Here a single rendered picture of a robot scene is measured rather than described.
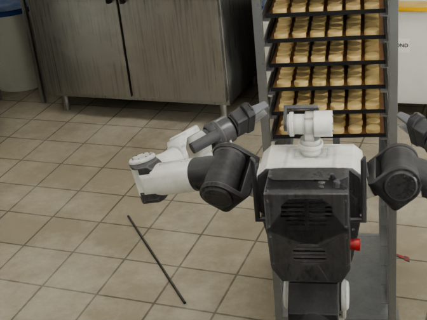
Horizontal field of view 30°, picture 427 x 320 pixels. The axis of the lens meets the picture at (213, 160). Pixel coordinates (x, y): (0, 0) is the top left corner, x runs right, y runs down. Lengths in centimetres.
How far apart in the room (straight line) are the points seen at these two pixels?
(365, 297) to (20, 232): 199
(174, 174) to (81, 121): 367
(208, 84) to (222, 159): 323
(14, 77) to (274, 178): 471
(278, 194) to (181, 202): 264
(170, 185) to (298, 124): 39
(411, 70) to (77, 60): 224
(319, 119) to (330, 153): 11
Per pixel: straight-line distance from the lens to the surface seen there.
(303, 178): 192
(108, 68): 553
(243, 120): 245
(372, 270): 358
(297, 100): 295
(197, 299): 372
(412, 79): 516
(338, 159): 200
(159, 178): 214
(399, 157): 200
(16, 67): 645
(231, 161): 203
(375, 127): 292
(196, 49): 519
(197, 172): 206
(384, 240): 313
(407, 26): 505
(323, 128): 198
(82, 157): 519
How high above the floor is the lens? 220
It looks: 27 degrees down
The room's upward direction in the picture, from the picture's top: 6 degrees counter-clockwise
